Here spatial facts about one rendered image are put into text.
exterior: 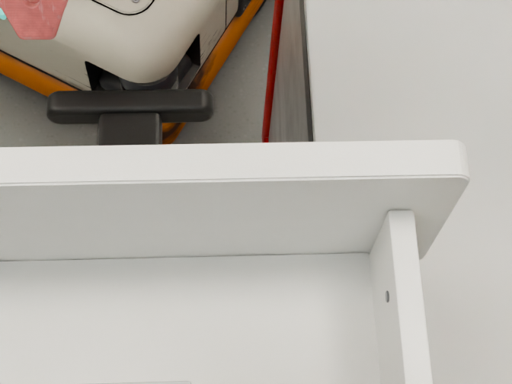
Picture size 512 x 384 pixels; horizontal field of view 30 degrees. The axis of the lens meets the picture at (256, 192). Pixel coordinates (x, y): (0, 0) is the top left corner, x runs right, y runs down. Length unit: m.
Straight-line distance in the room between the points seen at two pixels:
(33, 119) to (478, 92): 0.96
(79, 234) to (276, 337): 0.11
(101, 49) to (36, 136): 0.29
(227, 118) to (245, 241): 1.00
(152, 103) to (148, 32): 0.77
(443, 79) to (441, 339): 0.17
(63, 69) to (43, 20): 0.91
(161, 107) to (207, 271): 0.09
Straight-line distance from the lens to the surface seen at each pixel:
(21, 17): 0.40
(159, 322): 0.47
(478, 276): 0.57
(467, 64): 0.63
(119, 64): 1.21
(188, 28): 1.23
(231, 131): 1.44
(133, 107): 0.43
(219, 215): 0.43
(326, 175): 0.40
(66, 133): 1.46
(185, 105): 0.43
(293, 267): 0.48
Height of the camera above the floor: 1.29
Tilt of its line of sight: 67 degrees down
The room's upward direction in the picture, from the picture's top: 5 degrees clockwise
